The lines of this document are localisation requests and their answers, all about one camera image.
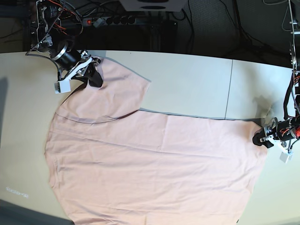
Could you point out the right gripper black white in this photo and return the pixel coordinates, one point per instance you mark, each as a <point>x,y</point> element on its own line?
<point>81,62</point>

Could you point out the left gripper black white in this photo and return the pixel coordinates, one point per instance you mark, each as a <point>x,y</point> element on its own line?
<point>278,130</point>

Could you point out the pink T-shirt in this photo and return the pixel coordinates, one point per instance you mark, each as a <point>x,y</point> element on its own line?
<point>112,164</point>

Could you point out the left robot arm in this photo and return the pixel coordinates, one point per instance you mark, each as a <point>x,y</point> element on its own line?
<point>291,104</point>

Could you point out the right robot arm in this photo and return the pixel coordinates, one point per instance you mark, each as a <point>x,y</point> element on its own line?
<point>54,30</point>

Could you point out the white power strip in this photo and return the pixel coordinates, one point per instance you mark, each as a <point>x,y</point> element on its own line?
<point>108,21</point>

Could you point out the white box under table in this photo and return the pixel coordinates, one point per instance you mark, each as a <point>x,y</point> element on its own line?
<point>153,5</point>

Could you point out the black table leg column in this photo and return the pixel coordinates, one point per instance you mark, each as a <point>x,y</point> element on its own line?
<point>163,36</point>

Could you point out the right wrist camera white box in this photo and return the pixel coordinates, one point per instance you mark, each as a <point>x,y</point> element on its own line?
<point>62,87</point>

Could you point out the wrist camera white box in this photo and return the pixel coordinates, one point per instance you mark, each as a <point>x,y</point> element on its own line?
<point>62,87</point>
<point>285,157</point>

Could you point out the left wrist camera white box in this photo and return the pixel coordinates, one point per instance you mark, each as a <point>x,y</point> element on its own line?
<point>285,157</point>

